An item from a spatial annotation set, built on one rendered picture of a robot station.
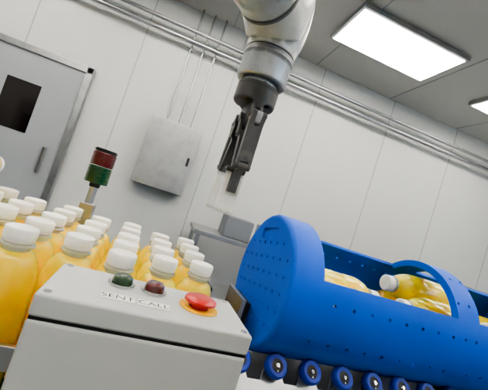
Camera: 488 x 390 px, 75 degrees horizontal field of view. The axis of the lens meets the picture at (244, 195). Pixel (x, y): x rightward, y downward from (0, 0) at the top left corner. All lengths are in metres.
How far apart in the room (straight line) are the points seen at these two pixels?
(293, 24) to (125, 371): 0.52
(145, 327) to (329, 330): 0.40
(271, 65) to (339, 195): 4.12
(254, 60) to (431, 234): 5.16
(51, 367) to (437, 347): 0.69
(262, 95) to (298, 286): 0.33
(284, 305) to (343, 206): 4.12
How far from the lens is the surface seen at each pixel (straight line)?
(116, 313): 0.32
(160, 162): 3.83
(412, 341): 0.77
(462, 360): 0.89
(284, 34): 0.58
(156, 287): 0.37
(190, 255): 0.63
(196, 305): 0.36
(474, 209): 6.11
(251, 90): 0.56
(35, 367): 0.35
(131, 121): 4.14
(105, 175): 0.98
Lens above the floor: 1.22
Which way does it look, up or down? 3 degrees up
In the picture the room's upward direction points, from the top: 18 degrees clockwise
